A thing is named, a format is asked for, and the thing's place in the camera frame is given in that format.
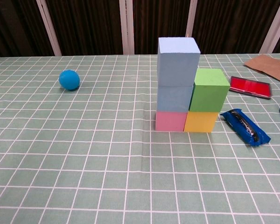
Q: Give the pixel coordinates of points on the light blue cube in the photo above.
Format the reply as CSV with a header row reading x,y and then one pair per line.
x,y
172,99
177,67

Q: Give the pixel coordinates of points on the yellow cube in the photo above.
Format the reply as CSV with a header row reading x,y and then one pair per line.
x,y
199,122

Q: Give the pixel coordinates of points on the green cube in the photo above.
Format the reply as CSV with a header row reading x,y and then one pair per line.
x,y
207,93

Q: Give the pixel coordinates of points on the pink cube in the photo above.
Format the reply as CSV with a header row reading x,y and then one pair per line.
x,y
170,121

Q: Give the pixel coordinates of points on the green checked tablecloth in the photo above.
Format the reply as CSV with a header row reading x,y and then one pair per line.
x,y
84,163

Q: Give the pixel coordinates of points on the blue ball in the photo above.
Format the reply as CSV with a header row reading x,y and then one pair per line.
x,y
69,79

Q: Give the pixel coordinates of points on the black pleated curtain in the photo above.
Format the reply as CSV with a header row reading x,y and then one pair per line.
x,y
91,25

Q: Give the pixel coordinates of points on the small blue snack wrapper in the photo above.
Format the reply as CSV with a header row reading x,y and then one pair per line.
x,y
245,127

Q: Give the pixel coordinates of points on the red flat tin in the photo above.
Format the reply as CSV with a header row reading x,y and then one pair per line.
x,y
249,87

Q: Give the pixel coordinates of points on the brown paper bag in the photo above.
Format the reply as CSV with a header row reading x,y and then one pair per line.
x,y
270,66

